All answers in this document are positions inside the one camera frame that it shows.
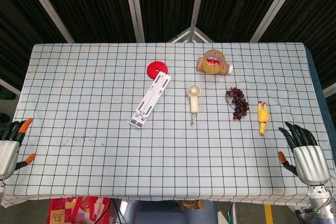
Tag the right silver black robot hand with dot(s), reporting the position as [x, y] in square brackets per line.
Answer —
[309, 161]

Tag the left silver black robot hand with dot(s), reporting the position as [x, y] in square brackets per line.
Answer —
[8, 155]

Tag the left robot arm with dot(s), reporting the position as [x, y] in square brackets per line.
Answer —
[1, 185]

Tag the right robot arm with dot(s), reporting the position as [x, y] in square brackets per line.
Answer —
[319, 200]

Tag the cream handheld fan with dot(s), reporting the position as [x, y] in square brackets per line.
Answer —
[194, 102]

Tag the yellow rubber chicken toy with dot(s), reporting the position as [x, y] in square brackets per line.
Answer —
[262, 117]

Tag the red patterned bag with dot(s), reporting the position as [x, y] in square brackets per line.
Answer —
[65, 211]

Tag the checkered light blue tablecloth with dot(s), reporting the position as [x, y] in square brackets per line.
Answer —
[78, 103]

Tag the dark purple grape bunch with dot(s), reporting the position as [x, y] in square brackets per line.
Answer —
[240, 106]

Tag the brown bottle with white cap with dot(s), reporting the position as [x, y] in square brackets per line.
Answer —
[226, 68]

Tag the brown wooden item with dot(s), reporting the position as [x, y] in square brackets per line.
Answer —
[190, 203]

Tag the clear yellowish tape roll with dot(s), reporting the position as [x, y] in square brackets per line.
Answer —
[211, 68]

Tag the white folding laptop stand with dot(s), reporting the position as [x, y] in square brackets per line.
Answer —
[151, 98]

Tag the red round disc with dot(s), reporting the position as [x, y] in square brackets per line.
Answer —
[153, 70]

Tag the white triangular frame base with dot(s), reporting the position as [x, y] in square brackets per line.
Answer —
[190, 35]

